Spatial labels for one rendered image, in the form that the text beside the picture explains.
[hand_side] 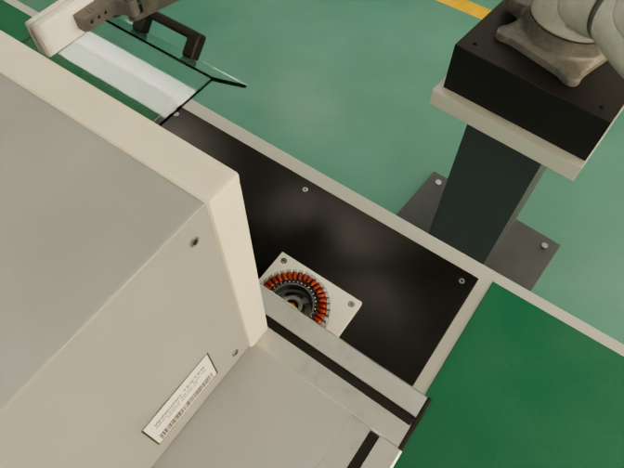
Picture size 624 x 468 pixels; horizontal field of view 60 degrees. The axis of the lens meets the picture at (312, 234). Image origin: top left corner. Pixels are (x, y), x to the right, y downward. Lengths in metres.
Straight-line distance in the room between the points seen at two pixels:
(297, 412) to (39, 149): 0.25
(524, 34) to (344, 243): 0.52
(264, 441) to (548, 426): 0.52
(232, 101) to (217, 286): 1.87
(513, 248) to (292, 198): 1.07
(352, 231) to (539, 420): 0.39
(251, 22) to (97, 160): 2.24
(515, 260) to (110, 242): 1.65
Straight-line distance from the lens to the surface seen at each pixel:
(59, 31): 0.54
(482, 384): 0.84
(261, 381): 0.43
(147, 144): 0.28
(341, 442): 0.42
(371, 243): 0.88
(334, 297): 0.82
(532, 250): 1.87
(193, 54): 0.76
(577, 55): 1.10
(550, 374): 0.88
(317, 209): 0.91
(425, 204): 1.87
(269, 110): 2.12
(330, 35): 2.44
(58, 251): 0.27
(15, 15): 1.45
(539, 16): 1.09
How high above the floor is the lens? 1.53
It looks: 59 degrees down
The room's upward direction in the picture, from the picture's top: straight up
